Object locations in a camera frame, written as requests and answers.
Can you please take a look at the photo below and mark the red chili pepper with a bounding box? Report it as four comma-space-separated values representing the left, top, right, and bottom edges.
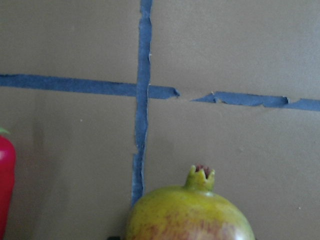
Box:
0, 127, 16, 240

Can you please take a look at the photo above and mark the red-yellow pomegranate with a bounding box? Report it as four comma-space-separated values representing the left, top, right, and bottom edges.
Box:
124, 164, 256, 240

